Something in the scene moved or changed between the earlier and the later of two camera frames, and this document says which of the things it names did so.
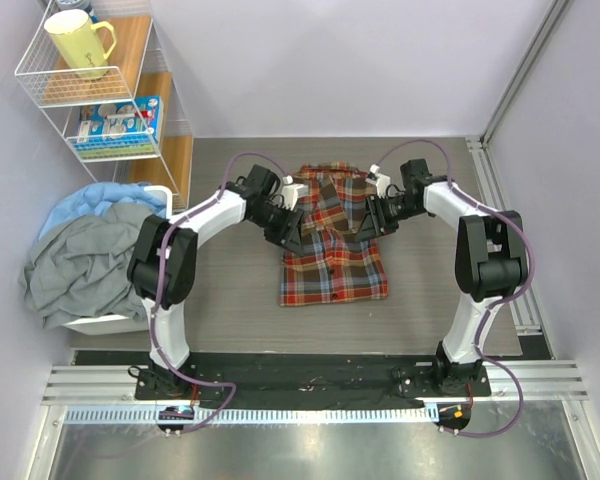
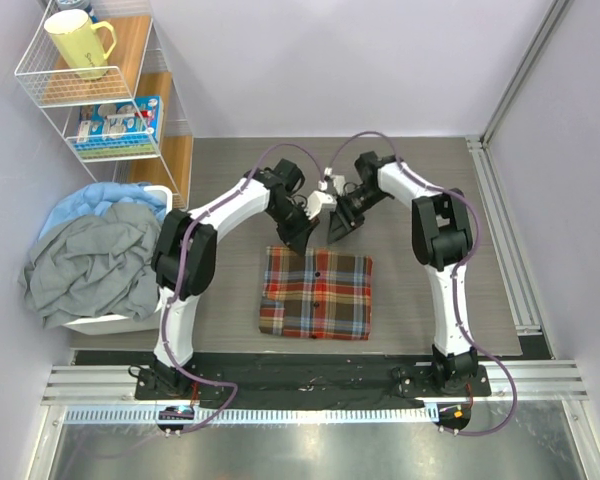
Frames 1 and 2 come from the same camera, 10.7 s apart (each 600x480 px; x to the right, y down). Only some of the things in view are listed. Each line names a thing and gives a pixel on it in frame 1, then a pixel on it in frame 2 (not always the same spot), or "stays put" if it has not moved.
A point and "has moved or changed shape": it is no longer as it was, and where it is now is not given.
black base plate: x=333 y=378 stays put
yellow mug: x=77 y=40 stays put
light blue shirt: x=93 y=198 stays put
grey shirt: x=78 y=268 stays put
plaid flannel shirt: x=333 y=266 has moved or changed shape
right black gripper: x=372 y=221 to x=344 y=219
